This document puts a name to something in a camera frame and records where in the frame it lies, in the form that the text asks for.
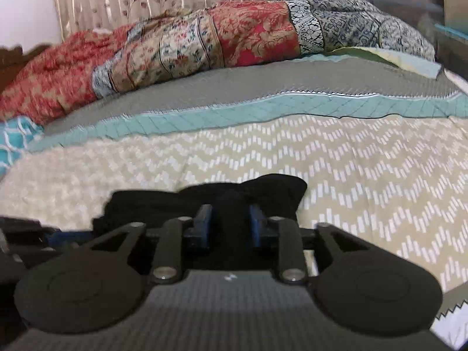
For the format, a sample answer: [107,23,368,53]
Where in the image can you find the beige cushion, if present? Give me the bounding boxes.
[441,0,468,41]

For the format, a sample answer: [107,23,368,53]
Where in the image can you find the beige chevron bedspread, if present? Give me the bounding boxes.
[0,53,468,348]

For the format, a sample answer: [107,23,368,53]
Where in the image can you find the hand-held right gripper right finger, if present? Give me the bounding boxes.
[249,204,370,285]

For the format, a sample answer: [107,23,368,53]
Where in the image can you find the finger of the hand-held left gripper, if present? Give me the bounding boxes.
[46,228,97,250]

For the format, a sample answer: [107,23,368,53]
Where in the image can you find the dark wooden headboard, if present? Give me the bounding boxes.
[0,44,52,94]

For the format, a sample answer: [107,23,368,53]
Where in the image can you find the dark furniture with teal rim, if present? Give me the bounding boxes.
[366,0,468,92]

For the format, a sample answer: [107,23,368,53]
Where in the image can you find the patchwork floral quilt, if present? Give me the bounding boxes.
[0,0,436,125]

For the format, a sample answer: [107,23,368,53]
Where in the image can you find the green and cream cloth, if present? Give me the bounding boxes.
[325,46,444,78]

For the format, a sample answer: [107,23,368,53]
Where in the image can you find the black pants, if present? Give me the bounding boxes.
[93,174,308,264]

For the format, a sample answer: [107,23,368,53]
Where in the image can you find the teal lattice patterned cloth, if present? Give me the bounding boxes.
[0,116,44,171]

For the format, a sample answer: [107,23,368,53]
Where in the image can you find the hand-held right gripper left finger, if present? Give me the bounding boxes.
[86,204,214,285]

